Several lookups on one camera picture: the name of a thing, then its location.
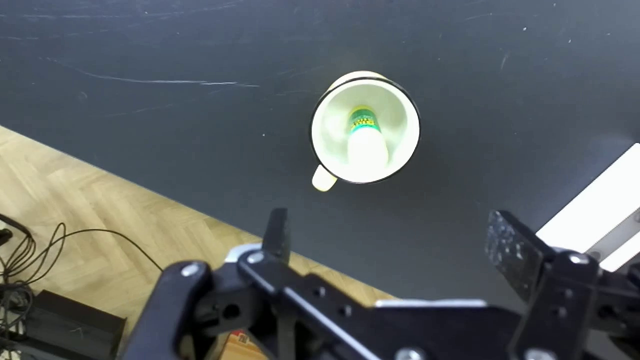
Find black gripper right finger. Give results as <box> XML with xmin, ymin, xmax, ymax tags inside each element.
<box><xmin>486</xmin><ymin>207</ymin><xmax>640</xmax><ymax>360</ymax></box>

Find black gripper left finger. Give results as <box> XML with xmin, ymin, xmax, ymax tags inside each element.
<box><xmin>118</xmin><ymin>205</ymin><xmax>403</xmax><ymax>360</ymax></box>

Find green marker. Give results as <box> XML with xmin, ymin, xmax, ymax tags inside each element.
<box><xmin>347</xmin><ymin>106</ymin><xmax>391</xmax><ymax>179</ymax></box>

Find yellow cup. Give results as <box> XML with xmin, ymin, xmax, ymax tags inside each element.
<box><xmin>309</xmin><ymin>68</ymin><xmax>423</xmax><ymax>194</ymax></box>

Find small white black box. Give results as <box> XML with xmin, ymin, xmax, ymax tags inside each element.
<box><xmin>535</xmin><ymin>142</ymin><xmax>640</xmax><ymax>273</ymax></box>

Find black floor box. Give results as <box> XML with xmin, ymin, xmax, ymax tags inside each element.
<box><xmin>0</xmin><ymin>287</ymin><xmax>129</xmax><ymax>360</ymax></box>

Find black floor cables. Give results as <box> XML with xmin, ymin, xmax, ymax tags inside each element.
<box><xmin>0</xmin><ymin>211</ymin><xmax>167</xmax><ymax>315</ymax></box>

